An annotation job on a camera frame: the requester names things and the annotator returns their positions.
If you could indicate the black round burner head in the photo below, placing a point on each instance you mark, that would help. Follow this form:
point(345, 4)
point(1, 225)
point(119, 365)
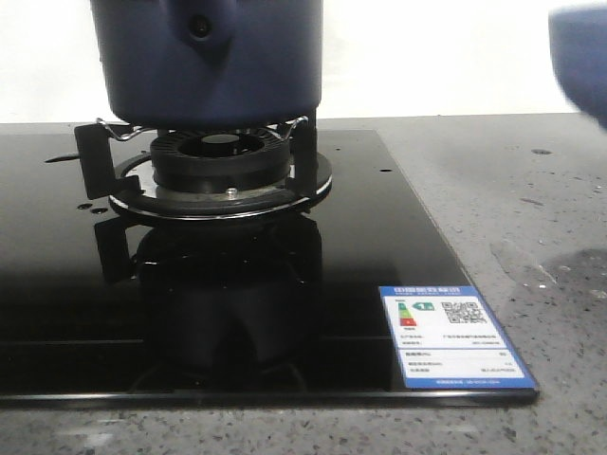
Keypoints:
point(193, 161)

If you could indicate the black metal pot support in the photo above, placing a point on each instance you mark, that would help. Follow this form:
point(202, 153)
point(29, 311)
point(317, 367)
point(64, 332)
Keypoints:
point(130, 185)

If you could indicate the black glass gas stove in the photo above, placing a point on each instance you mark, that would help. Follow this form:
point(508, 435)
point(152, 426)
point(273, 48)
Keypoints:
point(101, 311)

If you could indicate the dark blue cooking pot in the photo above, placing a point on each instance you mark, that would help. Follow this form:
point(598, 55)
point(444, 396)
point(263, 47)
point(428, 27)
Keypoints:
point(210, 64)

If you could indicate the light blue ribbed bowl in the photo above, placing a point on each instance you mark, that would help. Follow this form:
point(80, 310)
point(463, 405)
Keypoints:
point(577, 46)

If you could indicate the blue white energy label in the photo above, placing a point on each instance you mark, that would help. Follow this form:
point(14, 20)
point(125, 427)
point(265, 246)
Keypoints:
point(447, 338)

